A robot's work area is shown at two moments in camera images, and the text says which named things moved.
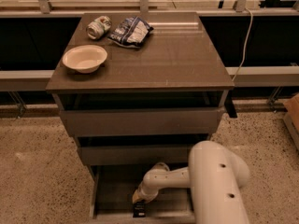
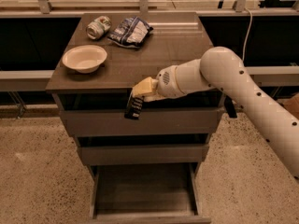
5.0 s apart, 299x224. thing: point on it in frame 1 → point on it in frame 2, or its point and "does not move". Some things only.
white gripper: [146, 192] → [165, 84]
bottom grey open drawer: [112, 190] does not move
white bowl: [85, 58] does not move
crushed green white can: [96, 28] does not move
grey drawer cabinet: [135, 91] does not move
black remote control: [139, 209] → [134, 107]
